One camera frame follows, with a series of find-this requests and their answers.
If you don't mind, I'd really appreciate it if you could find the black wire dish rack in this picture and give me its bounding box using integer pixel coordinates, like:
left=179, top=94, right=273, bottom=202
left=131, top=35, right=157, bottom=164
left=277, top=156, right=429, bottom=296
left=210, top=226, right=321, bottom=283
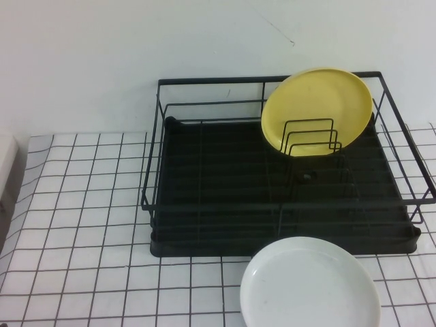
left=140, top=70, right=436, bottom=239

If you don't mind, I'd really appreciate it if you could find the black plastic drip tray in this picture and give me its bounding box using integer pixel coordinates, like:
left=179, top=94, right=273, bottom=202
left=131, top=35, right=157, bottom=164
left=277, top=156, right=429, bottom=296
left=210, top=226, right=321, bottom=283
left=149, top=115, right=422, bottom=258

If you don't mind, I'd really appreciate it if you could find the white round plate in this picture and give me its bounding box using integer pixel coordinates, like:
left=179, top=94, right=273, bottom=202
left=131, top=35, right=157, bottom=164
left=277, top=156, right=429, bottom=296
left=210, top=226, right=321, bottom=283
left=240, top=236, right=382, bottom=327

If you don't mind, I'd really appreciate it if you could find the yellow round plate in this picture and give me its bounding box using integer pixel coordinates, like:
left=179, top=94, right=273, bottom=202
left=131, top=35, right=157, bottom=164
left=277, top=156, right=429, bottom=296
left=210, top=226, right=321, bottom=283
left=260, top=67, right=374, bottom=157

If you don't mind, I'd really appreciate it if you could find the white black-grid tablecloth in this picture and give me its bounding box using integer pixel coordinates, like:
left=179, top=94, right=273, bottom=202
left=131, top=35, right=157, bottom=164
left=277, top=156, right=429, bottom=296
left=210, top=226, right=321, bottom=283
left=0, top=124, right=436, bottom=327

